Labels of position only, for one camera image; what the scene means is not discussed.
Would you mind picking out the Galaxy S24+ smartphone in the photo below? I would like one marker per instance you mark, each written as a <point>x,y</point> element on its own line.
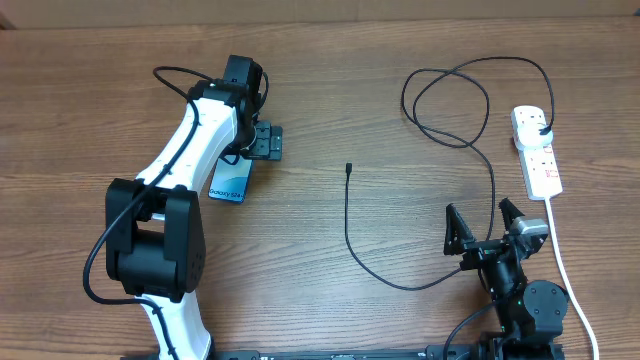
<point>230,182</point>

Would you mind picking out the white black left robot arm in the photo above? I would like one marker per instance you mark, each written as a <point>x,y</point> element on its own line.
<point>154,237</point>

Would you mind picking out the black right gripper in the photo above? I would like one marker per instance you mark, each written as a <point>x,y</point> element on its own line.
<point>458,240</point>

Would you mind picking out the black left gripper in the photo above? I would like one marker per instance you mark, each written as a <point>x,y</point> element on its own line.
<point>269,142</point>

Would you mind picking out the white power strip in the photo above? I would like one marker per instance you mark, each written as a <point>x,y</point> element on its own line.
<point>539,166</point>

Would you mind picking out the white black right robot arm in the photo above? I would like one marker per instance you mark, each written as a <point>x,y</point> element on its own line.
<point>530,313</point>

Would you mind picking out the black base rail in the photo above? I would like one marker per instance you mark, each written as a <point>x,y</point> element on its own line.
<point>431,352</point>

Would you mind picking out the white charger plug adapter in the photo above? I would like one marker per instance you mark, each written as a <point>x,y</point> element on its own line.
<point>532,136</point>

